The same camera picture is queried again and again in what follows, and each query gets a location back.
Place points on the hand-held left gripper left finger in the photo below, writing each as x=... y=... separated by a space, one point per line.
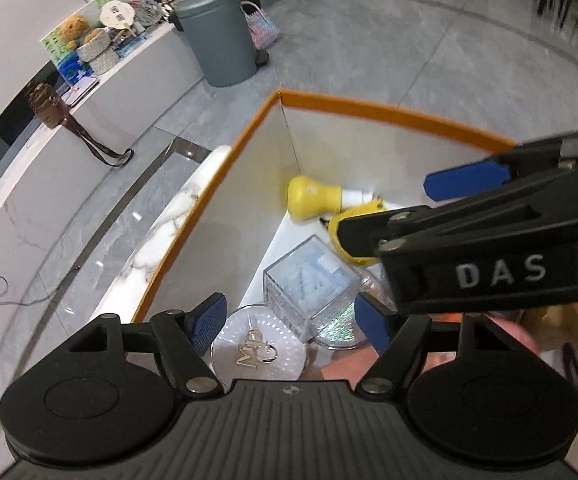
x=209 y=322

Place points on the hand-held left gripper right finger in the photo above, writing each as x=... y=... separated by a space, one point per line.
x=374 y=322

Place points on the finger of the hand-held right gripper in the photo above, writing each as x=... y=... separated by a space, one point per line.
x=419 y=230
x=469 y=179

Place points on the glitter round compact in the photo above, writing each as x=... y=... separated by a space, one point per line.
x=339 y=332

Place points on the white gold round compact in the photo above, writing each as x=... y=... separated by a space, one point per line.
x=259 y=350

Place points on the yellow tape measure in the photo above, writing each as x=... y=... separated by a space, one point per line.
x=354 y=255

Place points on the clear plastic cube box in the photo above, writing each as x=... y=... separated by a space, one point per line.
x=309 y=285

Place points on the yellow bulb-shaped bottle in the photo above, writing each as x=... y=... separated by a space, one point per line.
x=314 y=197

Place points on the orange cardboard box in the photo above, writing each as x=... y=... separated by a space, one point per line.
x=239 y=200

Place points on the marble TV console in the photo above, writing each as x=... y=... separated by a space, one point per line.
x=94 y=140

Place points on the pink blue woven bag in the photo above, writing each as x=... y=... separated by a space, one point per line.
x=264 y=25

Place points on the white notebook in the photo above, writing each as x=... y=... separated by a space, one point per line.
x=83 y=91

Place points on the grey trash bin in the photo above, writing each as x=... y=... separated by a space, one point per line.
x=219 y=35

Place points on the white woven basket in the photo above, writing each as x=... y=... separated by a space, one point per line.
x=104 y=60
x=94 y=42

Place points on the blue book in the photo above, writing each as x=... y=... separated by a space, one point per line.
x=74 y=70

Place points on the brown teddy bear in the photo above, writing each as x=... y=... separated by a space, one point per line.
x=75 y=32

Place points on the round paper fan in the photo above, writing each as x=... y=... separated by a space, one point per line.
x=118 y=15

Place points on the green white picture board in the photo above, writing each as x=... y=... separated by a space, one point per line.
x=56 y=40

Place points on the small figurines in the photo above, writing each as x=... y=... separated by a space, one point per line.
x=171 y=1

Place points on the brown camera bag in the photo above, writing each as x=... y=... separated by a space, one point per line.
x=49 y=107

